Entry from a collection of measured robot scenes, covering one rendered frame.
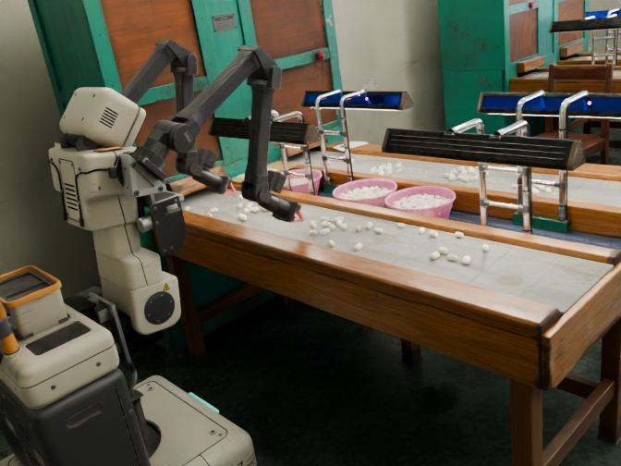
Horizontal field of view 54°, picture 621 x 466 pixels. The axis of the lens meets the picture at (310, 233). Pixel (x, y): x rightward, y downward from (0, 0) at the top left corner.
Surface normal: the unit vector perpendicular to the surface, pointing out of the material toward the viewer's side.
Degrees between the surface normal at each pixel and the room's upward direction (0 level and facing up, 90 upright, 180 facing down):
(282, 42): 90
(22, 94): 90
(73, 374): 90
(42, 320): 92
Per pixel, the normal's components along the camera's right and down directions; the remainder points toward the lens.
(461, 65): -0.72, 0.35
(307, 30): 0.69, 0.17
